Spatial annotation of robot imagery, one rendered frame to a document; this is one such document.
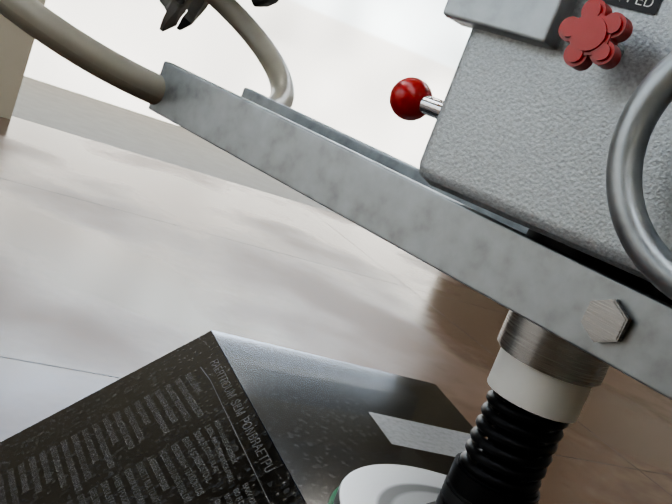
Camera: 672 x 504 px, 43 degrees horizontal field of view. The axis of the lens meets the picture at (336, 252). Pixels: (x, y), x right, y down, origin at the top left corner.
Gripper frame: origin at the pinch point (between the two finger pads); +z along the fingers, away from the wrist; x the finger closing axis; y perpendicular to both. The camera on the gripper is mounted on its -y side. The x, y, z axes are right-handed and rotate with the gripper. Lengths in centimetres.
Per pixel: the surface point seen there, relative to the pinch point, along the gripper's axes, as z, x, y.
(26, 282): 177, -160, 56
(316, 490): 7, 52, -53
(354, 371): 15, 16, -51
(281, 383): 15, 31, -45
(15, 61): 265, -465, 268
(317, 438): 10, 41, -51
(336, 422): 11, 35, -52
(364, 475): 0, 56, -54
